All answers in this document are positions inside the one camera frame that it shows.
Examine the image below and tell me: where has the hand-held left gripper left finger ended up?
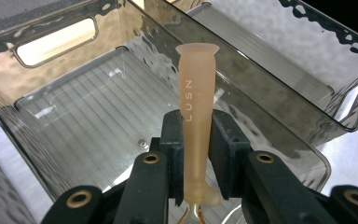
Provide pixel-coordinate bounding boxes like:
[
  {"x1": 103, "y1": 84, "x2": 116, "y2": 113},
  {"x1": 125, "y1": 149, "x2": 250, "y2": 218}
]
[{"x1": 150, "y1": 108, "x2": 186, "y2": 207}]

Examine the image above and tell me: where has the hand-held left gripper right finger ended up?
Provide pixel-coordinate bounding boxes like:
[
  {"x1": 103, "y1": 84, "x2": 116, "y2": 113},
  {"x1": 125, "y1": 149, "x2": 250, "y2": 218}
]
[{"x1": 209, "y1": 109, "x2": 252, "y2": 201}]

